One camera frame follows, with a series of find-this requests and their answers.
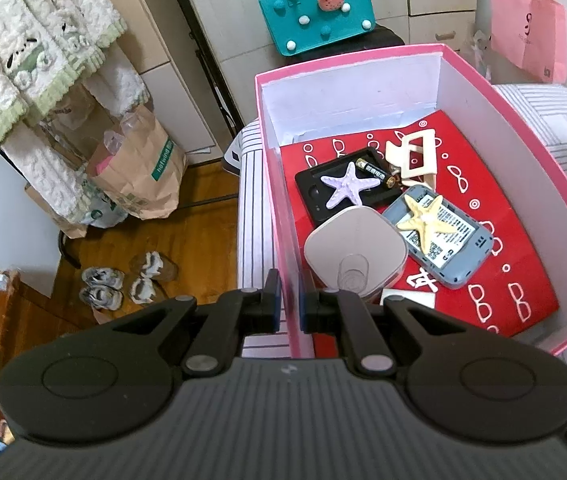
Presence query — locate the white black-trimmed mat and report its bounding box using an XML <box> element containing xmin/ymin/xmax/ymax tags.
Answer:
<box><xmin>224</xmin><ymin>132</ymin><xmax>244</xmax><ymax>176</ymax></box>

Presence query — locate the brown fleece-lined slipper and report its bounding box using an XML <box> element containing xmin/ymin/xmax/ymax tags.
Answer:
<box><xmin>128</xmin><ymin>276</ymin><xmax>167</xmax><ymax>306</ymax></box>
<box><xmin>131</xmin><ymin>251</ymin><xmax>180</xmax><ymax>283</ymax></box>

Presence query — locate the grey-blue pocket router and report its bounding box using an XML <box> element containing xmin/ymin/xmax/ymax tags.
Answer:
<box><xmin>381</xmin><ymin>185</ymin><xmax>494</xmax><ymax>289</ymax></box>

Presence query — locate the teal felt tote bag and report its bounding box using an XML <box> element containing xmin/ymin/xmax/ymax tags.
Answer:
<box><xmin>256</xmin><ymin>0</ymin><xmax>377</xmax><ymax>57</ymax></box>

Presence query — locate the grey sneaker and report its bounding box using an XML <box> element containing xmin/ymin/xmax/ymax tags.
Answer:
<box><xmin>81</xmin><ymin>266</ymin><xmax>125</xmax><ymax>291</ymax></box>
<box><xmin>78</xmin><ymin>285</ymin><xmax>124</xmax><ymax>311</ymax></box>

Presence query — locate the brown paper bag green label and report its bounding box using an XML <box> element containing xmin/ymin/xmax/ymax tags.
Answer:
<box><xmin>86</xmin><ymin>105</ymin><xmax>188</xmax><ymax>221</ymax></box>

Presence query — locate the beige cabinet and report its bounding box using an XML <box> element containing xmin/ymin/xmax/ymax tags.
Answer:
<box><xmin>118</xmin><ymin>0</ymin><xmax>219</xmax><ymax>166</ymax></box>

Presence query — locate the black rectangular case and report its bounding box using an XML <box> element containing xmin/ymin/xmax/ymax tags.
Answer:
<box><xmin>294</xmin><ymin>147</ymin><xmax>404</xmax><ymax>227</ymax></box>

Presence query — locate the black gold battery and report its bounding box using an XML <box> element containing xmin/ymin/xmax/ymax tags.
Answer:
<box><xmin>355</xmin><ymin>158</ymin><xmax>400</xmax><ymax>188</ymax></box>

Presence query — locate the plain brown paper bag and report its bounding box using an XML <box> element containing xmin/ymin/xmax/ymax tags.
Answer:
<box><xmin>24</xmin><ymin>182</ymin><xmax>89</xmax><ymax>240</ymax></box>

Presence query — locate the purple starfish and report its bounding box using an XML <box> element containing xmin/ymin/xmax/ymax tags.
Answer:
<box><xmin>319</xmin><ymin>161</ymin><xmax>375</xmax><ymax>209</ymax></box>

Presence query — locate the pink cardboard box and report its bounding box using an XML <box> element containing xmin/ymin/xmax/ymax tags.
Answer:
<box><xmin>254</xmin><ymin>43</ymin><xmax>567</xmax><ymax>358</ymax></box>

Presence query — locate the pink shopping bag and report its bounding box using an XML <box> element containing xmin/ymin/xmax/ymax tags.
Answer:
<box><xmin>490</xmin><ymin>0</ymin><xmax>567</xmax><ymax>85</ymax></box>

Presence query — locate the white wardrobe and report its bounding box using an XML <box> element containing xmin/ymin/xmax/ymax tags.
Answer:
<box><xmin>174</xmin><ymin>0</ymin><xmax>479</xmax><ymax>106</ymax></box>

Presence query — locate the red patterned paper sheet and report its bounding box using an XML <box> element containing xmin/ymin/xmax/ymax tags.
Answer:
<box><xmin>280</xmin><ymin>109</ymin><xmax>560</xmax><ymax>358</ymax></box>

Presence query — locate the white card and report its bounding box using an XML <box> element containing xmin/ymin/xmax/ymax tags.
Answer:
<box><xmin>379</xmin><ymin>287</ymin><xmax>437</xmax><ymax>311</ymax></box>

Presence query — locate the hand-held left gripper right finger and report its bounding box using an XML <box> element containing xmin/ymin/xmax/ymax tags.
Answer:
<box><xmin>299</xmin><ymin>269</ymin><xmax>469</xmax><ymax>380</ymax></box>

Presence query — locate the cream hair claw clip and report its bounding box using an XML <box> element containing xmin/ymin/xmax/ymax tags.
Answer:
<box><xmin>385</xmin><ymin>130</ymin><xmax>439</xmax><ymax>190</ymax></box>

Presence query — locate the clear plastic hook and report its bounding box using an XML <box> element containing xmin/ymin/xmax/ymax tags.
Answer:
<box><xmin>336</xmin><ymin>255</ymin><xmax>371</xmax><ymax>293</ymax></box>

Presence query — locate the white rounded square device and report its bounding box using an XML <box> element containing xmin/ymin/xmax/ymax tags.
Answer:
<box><xmin>304</xmin><ymin>206</ymin><xmax>408</xmax><ymax>296</ymax></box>

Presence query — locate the yellow starfish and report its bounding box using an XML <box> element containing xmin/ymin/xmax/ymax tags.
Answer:
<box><xmin>397</xmin><ymin>194</ymin><xmax>458</xmax><ymax>253</ymax></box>

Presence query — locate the white green plastic bag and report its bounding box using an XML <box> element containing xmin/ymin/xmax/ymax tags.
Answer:
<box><xmin>78</xmin><ymin>180</ymin><xmax>129</xmax><ymax>228</ymax></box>

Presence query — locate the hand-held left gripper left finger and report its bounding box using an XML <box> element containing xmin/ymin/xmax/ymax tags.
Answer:
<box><xmin>94</xmin><ymin>268</ymin><xmax>283</xmax><ymax>380</ymax></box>

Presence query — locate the white pajamas with green trim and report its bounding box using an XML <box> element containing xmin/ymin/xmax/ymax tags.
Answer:
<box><xmin>0</xmin><ymin>0</ymin><xmax>128</xmax><ymax>148</ymax></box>

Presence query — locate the black suitcase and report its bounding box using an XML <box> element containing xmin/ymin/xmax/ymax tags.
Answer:
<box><xmin>283</xmin><ymin>22</ymin><xmax>407</xmax><ymax>63</ymax></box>

